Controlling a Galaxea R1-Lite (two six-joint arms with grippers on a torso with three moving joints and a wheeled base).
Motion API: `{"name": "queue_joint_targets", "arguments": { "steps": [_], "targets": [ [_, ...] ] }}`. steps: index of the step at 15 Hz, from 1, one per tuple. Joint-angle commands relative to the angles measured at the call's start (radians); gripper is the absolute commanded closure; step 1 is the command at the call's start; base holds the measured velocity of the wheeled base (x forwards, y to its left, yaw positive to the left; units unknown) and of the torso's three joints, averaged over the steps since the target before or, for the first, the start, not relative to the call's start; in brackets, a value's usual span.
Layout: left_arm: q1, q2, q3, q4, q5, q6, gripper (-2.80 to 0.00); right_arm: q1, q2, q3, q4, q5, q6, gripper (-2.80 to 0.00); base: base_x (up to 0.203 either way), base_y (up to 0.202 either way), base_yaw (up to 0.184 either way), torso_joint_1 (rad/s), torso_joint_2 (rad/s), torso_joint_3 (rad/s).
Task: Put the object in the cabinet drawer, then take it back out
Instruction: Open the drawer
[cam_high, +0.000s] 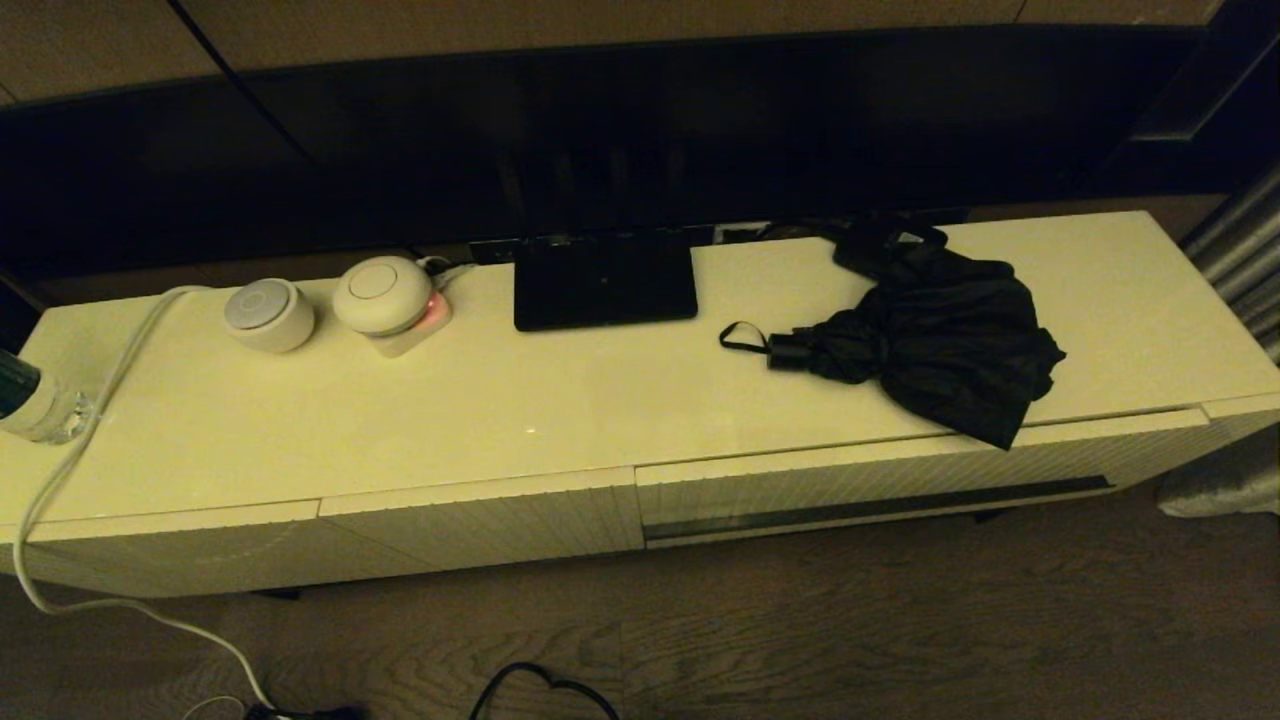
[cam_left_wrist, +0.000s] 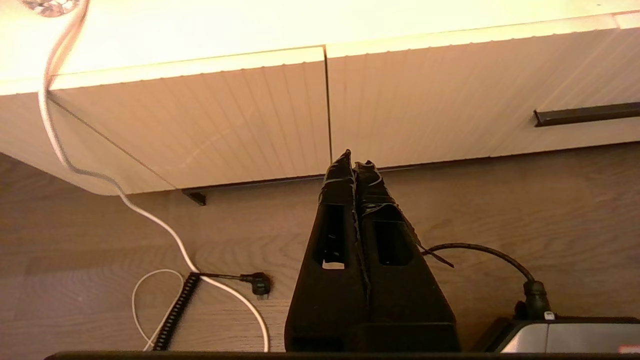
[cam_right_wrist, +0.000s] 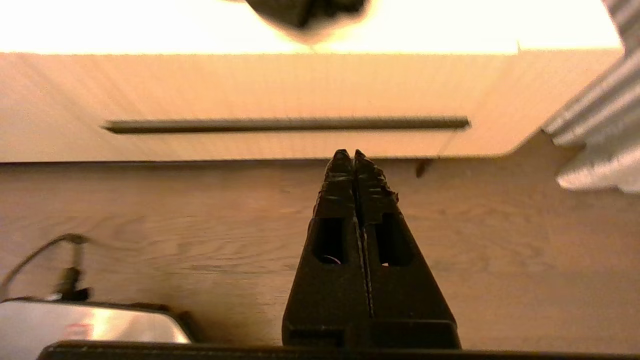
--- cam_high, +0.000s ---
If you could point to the white cabinet drawer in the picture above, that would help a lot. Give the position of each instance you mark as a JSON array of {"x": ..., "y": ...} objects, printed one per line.
[{"x": 800, "y": 490}]

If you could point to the black umbrella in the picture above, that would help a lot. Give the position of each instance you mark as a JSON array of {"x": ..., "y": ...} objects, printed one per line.
[{"x": 940, "y": 340}]

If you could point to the white low TV cabinet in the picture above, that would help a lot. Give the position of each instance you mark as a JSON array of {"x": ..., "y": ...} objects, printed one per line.
[{"x": 600, "y": 400}]

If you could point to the white ribbed cabinet front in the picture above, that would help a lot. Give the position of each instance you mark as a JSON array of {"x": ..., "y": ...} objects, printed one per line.
[
  {"x": 160, "y": 555},
  {"x": 480, "y": 520}
]

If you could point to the black flat television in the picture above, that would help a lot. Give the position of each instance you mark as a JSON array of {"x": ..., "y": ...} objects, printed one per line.
[{"x": 600, "y": 130}]

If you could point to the small black box with sticker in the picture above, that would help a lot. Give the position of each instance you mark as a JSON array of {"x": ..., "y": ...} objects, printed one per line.
[{"x": 868, "y": 250}]

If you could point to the white round dome device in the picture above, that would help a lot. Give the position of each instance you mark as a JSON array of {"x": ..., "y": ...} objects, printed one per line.
[{"x": 380, "y": 295}]

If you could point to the white speaker with grey top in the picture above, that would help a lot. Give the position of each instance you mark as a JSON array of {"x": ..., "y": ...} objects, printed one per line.
[{"x": 268, "y": 315}]

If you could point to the black floor plug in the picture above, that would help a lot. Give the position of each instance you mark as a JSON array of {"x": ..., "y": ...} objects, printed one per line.
[{"x": 320, "y": 714}]

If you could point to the pale curtain hem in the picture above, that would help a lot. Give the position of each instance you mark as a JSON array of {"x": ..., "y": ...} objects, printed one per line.
[{"x": 1225, "y": 480}]

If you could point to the clear plastic bottle green label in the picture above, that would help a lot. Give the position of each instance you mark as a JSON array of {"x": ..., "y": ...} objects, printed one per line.
[{"x": 40, "y": 410}]

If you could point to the grey curtain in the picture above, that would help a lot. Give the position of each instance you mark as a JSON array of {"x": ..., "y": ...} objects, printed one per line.
[{"x": 1245, "y": 250}]

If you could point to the black television base plate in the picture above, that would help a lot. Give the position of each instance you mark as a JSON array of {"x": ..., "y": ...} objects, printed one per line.
[{"x": 605, "y": 285}]

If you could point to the dark door frame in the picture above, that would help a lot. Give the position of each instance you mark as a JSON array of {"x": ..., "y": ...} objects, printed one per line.
[{"x": 1245, "y": 60}]

